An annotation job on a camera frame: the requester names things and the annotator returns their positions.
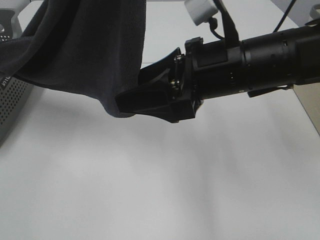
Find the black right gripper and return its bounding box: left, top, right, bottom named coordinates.
left=115, top=37, right=243, bottom=123

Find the dark navy towel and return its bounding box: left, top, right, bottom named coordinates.
left=0, top=0, right=147, bottom=118

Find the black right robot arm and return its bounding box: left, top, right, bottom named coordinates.
left=115, top=26, right=320, bottom=123

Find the grey perforated plastic basket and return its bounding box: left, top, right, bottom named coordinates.
left=0, top=5, right=34, bottom=146

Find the beige bin with grey rim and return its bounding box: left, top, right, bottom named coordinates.
left=292, top=0, right=320, bottom=138

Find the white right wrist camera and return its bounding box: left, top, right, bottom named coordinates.
left=184, top=0, right=219, bottom=26

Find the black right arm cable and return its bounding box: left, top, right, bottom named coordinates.
left=207, top=0, right=298, bottom=41

